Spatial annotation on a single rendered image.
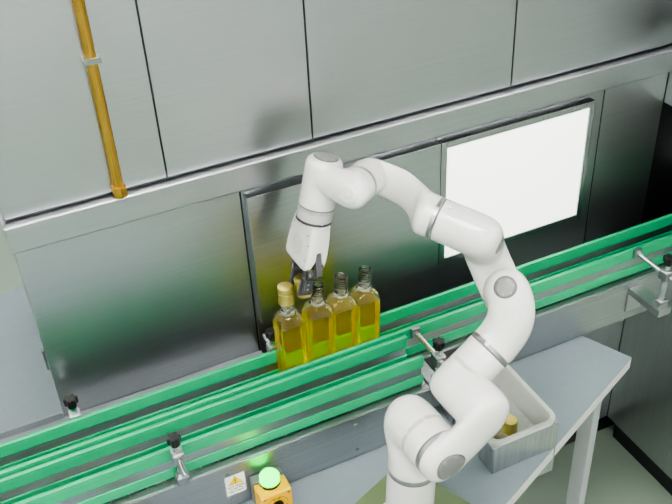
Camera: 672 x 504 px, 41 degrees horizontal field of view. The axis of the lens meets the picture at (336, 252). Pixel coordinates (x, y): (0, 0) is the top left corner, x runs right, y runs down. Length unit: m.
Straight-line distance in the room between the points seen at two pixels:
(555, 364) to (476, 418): 0.77
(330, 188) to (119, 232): 0.45
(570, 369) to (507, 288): 0.73
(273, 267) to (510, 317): 0.61
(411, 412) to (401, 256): 0.61
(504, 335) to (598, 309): 0.79
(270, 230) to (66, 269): 0.43
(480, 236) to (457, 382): 0.27
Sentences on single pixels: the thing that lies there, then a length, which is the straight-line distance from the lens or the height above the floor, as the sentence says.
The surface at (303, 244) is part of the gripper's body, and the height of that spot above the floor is 1.28.
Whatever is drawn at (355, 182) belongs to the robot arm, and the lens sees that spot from 1.71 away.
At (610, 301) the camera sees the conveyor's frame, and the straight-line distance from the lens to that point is 2.43.
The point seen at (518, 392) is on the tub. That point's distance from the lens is 2.17.
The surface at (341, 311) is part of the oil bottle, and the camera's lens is 1.97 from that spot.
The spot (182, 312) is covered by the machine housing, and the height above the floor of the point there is 1.06.
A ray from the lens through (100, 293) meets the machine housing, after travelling 1.95.
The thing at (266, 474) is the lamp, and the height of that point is 0.85.
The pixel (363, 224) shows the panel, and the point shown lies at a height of 1.17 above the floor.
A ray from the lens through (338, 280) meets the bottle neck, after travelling 1.94.
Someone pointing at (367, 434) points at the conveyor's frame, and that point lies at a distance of 2.06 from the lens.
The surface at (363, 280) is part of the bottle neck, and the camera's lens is 1.97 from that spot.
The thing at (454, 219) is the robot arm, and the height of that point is 1.38.
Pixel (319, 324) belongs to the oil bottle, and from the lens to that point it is 1.96.
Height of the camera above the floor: 2.32
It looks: 35 degrees down
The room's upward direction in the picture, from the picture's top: 3 degrees counter-clockwise
